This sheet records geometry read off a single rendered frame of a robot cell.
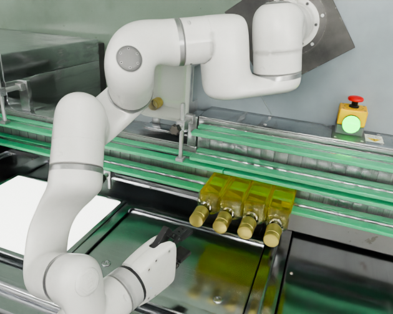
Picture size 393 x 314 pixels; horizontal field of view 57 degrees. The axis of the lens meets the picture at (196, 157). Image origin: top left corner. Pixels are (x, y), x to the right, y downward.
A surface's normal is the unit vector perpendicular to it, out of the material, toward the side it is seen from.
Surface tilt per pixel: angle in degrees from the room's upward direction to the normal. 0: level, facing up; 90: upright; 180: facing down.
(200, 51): 42
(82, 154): 60
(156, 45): 65
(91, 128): 70
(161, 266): 75
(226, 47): 25
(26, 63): 90
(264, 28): 17
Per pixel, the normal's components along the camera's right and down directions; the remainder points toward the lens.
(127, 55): 0.30, -0.07
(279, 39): -0.10, 0.38
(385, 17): -0.35, 0.36
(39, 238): 0.60, -0.04
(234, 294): 0.06, -0.91
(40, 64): 0.94, 0.19
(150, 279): 0.80, 0.26
